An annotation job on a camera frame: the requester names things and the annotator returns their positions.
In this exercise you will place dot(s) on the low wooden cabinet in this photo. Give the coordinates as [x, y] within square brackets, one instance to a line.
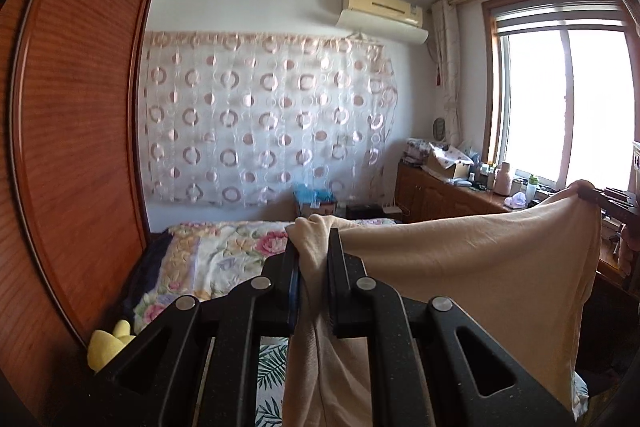
[440, 197]

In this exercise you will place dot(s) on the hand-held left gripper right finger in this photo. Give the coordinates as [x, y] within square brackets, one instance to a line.
[336, 287]

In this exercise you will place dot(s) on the wood framed window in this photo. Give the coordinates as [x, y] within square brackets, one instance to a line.
[535, 107]

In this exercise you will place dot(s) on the person's right hand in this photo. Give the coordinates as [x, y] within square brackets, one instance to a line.
[626, 254]

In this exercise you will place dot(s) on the wall air conditioner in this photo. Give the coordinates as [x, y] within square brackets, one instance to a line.
[382, 4]

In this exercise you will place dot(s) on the floral storage box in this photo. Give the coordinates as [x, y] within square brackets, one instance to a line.
[419, 149]

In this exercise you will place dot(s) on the open cardboard box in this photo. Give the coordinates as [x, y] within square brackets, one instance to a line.
[445, 167]

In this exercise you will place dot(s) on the green capped bottle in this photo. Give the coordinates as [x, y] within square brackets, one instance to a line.
[531, 189]

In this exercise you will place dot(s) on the yellow plush toy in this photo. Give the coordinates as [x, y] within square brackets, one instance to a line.
[105, 344]

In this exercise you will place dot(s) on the floral blanket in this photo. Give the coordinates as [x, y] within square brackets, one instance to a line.
[225, 252]

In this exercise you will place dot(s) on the white plastic bag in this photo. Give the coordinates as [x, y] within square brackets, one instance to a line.
[516, 202]

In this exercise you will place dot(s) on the wooden slatted wardrobe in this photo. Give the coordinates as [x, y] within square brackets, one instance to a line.
[75, 132]

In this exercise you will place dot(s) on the beige printed t-shirt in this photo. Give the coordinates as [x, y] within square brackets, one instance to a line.
[450, 257]

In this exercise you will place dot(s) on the leaf print bed sheet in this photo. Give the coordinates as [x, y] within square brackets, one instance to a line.
[272, 382]

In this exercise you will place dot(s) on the tied patterned window curtain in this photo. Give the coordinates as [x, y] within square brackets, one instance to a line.
[446, 72]

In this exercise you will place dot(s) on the pink thermos jug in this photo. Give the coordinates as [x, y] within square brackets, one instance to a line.
[502, 179]

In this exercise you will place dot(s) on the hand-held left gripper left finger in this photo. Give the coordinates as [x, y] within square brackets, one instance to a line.
[294, 297]

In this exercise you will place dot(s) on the circle pattern sheer curtain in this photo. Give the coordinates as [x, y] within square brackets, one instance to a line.
[260, 117]

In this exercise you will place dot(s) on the dark oval wall ornament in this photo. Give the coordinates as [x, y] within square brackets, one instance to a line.
[440, 129]

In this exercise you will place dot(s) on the small cardboard box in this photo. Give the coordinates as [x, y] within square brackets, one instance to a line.
[317, 208]

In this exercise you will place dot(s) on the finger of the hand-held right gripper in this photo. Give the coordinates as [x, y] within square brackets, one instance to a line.
[620, 214]
[612, 197]

